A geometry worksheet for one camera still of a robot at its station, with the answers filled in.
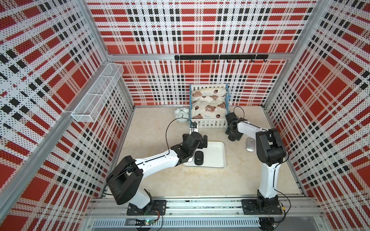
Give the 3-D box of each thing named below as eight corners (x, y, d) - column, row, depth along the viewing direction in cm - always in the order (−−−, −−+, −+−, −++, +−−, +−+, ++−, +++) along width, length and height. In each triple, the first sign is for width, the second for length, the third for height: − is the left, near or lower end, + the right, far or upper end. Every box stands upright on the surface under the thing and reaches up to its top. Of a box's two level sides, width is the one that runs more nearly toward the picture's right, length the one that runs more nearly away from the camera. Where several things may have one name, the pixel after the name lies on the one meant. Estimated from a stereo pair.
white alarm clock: (176, 123, 114) (174, 111, 103) (177, 118, 117) (176, 106, 107) (188, 124, 113) (187, 112, 102) (189, 119, 116) (188, 107, 106)
